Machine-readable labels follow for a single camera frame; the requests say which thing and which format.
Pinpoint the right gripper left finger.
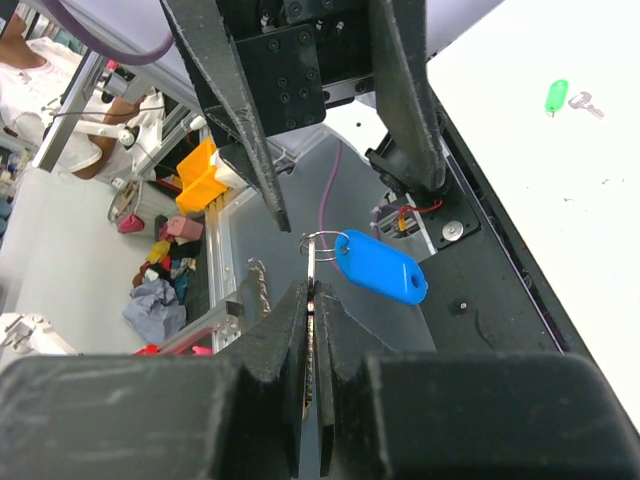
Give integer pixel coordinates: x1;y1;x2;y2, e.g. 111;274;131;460
1;282;307;479

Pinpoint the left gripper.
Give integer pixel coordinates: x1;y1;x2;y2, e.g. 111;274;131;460
161;0;447;232

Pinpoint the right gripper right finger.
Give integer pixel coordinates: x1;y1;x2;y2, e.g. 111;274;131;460
314;283;639;479

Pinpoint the blue key tag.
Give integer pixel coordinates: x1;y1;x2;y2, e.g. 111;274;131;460
334;229;428;306

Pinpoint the silver key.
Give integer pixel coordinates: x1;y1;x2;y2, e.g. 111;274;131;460
301;234;316;421
568;91;604;120

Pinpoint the yellow plastic part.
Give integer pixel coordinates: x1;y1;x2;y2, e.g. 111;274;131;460
175;137;229;215

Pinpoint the person in white shirt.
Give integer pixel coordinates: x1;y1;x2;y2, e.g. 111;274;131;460
1;14;164;183

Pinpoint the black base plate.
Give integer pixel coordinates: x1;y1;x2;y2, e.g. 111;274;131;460
364;89;601;356

